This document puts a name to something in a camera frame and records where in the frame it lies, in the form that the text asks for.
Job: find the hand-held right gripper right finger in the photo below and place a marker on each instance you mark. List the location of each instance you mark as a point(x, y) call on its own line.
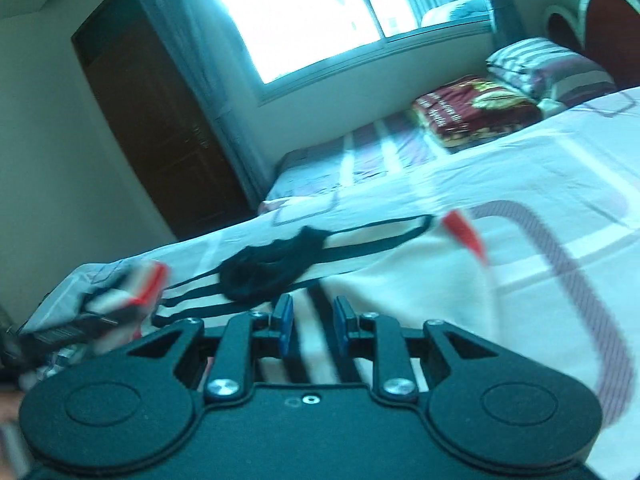
point(343, 325)

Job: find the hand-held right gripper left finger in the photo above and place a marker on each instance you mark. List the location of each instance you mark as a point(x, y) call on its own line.
point(284, 322)

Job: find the black white red striped garment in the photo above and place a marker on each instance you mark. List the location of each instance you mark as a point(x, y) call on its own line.
point(320, 335)

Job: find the black cloth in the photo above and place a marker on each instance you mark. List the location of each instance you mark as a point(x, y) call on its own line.
point(270, 270)

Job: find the dark wooden door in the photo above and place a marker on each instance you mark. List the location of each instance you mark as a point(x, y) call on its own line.
point(150, 125)

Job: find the bed with white patterned sheet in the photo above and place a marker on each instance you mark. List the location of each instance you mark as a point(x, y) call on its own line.
point(550, 185)

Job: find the folded red patterned blanket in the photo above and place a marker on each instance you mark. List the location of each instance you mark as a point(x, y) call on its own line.
point(475, 107)

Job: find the bright window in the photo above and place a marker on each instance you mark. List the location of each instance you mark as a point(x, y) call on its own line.
point(300, 15)

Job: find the striped pillow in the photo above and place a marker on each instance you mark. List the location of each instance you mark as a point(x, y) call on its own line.
point(550, 67)

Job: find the white cushion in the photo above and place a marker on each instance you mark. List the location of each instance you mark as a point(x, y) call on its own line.
point(457, 10)

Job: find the red heart-shaped headboard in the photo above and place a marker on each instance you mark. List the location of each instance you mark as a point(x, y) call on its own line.
point(610, 30)

